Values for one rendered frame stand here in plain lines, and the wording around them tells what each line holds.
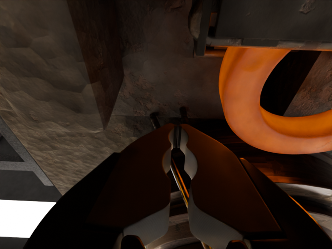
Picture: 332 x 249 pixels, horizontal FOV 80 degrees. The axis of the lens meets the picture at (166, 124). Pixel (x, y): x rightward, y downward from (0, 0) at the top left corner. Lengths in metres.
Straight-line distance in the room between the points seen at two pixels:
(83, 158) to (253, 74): 0.45
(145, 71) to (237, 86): 0.12
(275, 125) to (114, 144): 0.34
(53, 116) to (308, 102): 0.31
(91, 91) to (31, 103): 0.05
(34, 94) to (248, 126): 0.19
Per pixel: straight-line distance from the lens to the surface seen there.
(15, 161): 6.38
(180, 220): 0.34
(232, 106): 0.19
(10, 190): 9.44
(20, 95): 0.19
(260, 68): 0.18
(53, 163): 0.60
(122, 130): 0.42
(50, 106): 0.19
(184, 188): 0.25
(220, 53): 0.24
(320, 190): 0.33
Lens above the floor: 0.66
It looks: 46 degrees up
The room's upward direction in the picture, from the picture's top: 178 degrees counter-clockwise
